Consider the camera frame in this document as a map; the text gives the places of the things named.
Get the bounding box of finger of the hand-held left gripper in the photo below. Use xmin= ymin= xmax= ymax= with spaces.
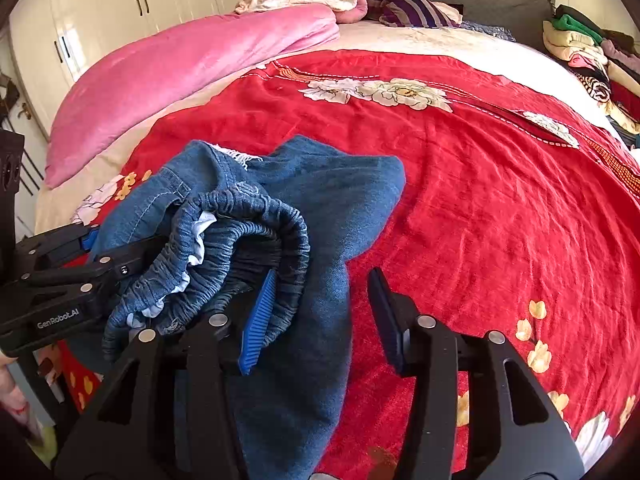
xmin=20 ymin=239 xmax=169 ymax=302
xmin=15 ymin=222 xmax=102 ymax=268

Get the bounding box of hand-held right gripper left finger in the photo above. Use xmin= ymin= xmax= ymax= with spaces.
xmin=54 ymin=267 xmax=278 ymax=480

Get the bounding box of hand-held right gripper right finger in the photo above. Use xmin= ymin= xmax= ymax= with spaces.
xmin=367 ymin=266 xmax=586 ymax=480

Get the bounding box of blue denim pants lace hem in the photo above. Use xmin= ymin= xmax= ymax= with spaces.
xmin=65 ymin=135 xmax=407 ymax=480

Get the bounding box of person's left hand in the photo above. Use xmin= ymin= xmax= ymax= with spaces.
xmin=0 ymin=352 xmax=38 ymax=441

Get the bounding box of person's green jacket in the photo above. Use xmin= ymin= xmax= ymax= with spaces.
xmin=29 ymin=424 xmax=62 ymax=467

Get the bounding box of red floral bedspread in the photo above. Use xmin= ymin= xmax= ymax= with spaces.
xmin=50 ymin=49 xmax=640 ymax=480

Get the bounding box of pink plush blanket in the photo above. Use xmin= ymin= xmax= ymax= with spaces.
xmin=44 ymin=4 xmax=342 ymax=189

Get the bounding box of cream wardrobe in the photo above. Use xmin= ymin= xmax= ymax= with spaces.
xmin=9 ymin=0 xmax=246 ymax=137

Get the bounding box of grey-blue patterned cloth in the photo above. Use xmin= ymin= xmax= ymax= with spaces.
xmin=459 ymin=20 xmax=517 ymax=43

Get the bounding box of purple striped pillow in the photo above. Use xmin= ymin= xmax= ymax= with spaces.
xmin=362 ymin=0 xmax=464 ymax=29

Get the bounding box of pile of folded clothes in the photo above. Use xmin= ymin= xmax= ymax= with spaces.
xmin=542 ymin=4 xmax=640 ymax=152

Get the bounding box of white door brass handle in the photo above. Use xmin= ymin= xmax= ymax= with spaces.
xmin=0 ymin=30 xmax=51 ymax=241

